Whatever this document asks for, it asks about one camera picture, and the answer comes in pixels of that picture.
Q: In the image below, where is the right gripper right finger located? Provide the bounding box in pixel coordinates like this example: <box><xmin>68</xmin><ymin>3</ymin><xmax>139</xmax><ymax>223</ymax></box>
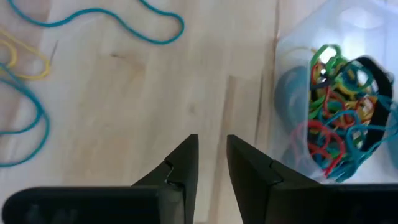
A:
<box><xmin>226</xmin><ymin>134</ymin><xmax>398</xmax><ymax>224</ymax></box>

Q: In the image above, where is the yellow rubber band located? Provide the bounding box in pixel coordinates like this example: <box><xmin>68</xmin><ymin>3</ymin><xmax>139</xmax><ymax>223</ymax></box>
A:
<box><xmin>0</xmin><ymin>29</ymin><xmax>51</xmax><ymax>81</ymax></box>

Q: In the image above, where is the clear plastic bin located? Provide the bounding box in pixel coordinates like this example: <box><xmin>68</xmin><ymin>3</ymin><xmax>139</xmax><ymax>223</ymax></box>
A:
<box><xmin>272</xmin><ymin>0</ymin><xmax>398</xmax><ymax>185</ymax></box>

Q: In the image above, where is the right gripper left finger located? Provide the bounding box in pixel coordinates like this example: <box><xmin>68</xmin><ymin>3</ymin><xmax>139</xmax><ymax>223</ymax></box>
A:
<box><xmin>1</xmin><ymin>133</ymin><xmax>200</xmax><ymax>224</ymax></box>

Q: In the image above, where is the green rubber band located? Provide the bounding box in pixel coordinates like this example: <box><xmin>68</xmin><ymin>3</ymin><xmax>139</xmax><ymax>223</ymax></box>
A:
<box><xmin>310</xmin><ymin>44</ymin><xmax>343</xmax><ymax>85</ymax></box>

